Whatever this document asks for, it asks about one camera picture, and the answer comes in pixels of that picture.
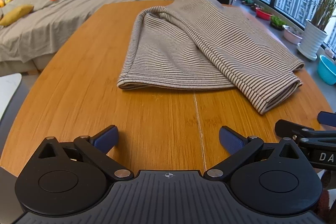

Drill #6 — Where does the teal basin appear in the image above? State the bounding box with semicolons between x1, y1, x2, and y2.
317;55;336;85

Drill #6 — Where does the grey covered sofa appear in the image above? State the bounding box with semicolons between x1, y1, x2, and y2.
0;0;213;77

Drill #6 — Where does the potted plant in white pot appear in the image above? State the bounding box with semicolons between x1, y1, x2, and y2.
297;0;336;61

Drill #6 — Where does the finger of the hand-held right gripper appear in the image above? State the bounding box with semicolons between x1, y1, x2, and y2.
274;119;336;148
317;111;336;125

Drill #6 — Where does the white marble side table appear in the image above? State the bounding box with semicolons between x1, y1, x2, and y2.
0;74;23;119

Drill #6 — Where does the pink basin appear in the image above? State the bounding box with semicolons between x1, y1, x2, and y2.
283;25;303;45

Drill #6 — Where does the striped knit garment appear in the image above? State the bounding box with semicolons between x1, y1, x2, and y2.
117;0;305;115

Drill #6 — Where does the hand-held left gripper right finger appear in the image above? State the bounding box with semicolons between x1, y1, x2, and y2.
204;126;300;182

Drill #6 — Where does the small yellow pillow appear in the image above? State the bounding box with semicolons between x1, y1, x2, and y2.
0;4;34;27

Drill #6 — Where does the black tray of green sprouts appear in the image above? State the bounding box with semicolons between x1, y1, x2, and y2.
270;15;286;31

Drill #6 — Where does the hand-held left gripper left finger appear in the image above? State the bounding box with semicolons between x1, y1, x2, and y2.
39;125;134;182

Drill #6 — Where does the red basin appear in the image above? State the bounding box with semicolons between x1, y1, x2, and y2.
256;7;273;20

